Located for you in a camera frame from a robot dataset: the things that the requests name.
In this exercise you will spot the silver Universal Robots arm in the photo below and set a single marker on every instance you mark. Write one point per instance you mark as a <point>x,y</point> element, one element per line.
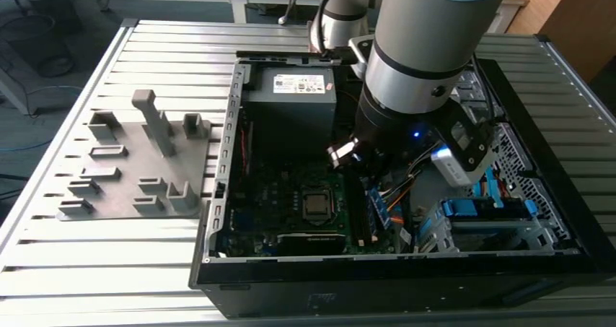
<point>423,34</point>

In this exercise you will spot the grey power supply unit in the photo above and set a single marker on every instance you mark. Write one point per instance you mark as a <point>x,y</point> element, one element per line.
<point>289,125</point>

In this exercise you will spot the metal drive cage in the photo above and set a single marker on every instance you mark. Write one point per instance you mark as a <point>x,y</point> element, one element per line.
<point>482,103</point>

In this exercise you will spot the silver CPU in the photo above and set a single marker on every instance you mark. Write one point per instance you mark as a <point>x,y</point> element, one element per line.
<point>318,204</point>

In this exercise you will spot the hard disk in blue carrier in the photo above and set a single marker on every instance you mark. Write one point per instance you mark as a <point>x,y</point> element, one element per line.
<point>462,208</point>

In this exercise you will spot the dark green motherboard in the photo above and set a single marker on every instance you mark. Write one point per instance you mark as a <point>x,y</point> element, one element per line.
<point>270,197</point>

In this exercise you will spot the black graphics card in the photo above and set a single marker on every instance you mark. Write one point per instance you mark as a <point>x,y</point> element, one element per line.
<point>313,243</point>

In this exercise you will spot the metal disk bay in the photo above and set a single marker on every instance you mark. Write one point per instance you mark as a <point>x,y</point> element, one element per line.
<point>495,227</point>

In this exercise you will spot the black PC case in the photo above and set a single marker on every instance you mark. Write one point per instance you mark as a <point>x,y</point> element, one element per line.
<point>337,298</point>

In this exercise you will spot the wooden cabinet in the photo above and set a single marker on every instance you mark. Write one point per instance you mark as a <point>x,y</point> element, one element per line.
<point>578,24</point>

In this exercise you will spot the grey parts rack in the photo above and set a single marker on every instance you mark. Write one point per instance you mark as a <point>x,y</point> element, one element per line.
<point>139,153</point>

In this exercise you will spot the black cart with wheels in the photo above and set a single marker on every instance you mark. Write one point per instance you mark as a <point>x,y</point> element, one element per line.
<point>43,27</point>

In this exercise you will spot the small glossy wrist camera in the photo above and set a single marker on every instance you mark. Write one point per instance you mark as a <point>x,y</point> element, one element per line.
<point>345,153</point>

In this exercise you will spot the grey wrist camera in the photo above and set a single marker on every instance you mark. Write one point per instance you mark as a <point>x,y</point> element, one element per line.
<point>453,168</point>

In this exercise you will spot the black camera bracket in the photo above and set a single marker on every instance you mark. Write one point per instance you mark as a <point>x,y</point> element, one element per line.
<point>477,143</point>

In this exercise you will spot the white table frame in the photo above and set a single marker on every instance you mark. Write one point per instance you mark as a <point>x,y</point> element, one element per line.
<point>15,89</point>

